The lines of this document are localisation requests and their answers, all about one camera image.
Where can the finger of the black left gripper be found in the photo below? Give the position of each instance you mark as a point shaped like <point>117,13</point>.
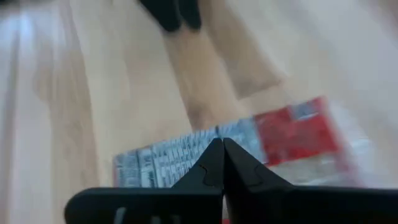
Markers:
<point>191,14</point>
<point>164,14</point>

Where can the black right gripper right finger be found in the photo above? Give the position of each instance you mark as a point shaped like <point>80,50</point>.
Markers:
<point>295,205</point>

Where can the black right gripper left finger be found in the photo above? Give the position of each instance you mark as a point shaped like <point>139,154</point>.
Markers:
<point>149,205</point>

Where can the red popcorn bag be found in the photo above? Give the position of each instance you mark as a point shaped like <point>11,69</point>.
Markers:
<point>295,137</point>

